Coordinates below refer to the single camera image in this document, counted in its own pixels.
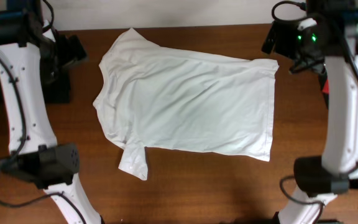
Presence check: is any white t-shirt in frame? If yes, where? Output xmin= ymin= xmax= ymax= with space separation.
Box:
xmin=93 ymin=29 xmax=279 ymax=180

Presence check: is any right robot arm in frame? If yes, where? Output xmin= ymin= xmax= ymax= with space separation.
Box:
xmin=262 ymin=0 xmax=358 ymax=224

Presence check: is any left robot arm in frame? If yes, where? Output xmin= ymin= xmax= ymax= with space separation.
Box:
xmin=0 ymin=1 xmax=103 ymax=223

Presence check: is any folded black garment stack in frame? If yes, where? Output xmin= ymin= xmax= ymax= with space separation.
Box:
xmin=0 ymin=73 xmax=71 ymax=104

